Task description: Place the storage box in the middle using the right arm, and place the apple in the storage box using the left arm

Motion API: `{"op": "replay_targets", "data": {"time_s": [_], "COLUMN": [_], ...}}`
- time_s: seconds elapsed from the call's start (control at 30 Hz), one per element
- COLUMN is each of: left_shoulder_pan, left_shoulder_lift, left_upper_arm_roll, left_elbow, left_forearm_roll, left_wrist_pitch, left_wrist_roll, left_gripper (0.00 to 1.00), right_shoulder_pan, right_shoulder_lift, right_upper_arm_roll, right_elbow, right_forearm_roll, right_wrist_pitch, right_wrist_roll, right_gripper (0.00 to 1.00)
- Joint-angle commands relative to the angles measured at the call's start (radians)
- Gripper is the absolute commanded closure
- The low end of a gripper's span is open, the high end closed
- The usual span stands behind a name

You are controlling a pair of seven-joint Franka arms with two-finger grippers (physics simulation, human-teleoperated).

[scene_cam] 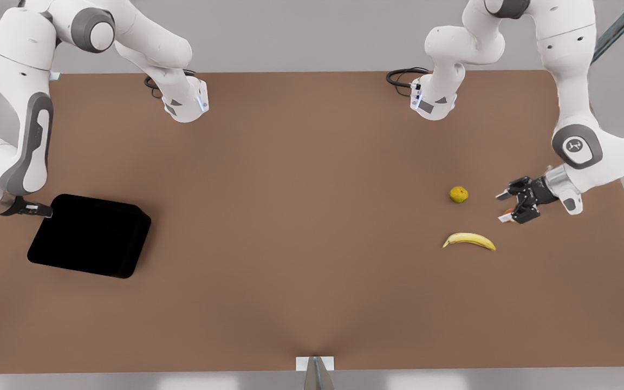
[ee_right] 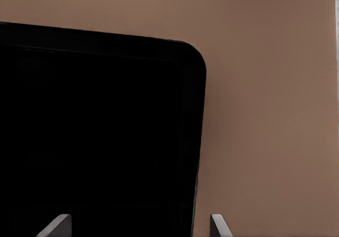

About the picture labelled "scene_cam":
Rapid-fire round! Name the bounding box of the black storage box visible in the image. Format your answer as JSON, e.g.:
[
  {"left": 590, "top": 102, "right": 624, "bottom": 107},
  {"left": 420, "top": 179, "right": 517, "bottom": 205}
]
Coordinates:
[{"left": 27, "top": 193, "right": 152, "bottom": 280}]

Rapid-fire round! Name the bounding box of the black right arm cable loop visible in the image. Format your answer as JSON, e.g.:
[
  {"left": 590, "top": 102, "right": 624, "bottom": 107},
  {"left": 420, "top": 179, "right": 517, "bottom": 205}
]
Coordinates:
[{"left": 144, "top": 69, "right": 197, "bottom": 100}]

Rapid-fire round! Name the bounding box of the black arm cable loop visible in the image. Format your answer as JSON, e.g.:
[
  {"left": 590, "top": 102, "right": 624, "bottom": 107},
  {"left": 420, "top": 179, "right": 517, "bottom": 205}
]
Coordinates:
[
  {"left": 386, "top": 67, "right": 433, "bottom": 99},
  {"left": 144, "top": 69, "right": 197, "bottom": 100}
]

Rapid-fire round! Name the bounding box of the yellow banana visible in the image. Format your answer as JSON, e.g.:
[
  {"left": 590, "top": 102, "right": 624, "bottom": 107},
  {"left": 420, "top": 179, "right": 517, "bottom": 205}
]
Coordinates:
[{"left": 442, "top": 232, "right": 497, "bottom": 252}]

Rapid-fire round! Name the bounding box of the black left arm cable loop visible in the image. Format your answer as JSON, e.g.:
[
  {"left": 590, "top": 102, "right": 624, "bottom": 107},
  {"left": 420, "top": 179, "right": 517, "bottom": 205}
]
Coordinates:
[{"left": 386, "top": 67, "right": 433, "bottom": 99}]

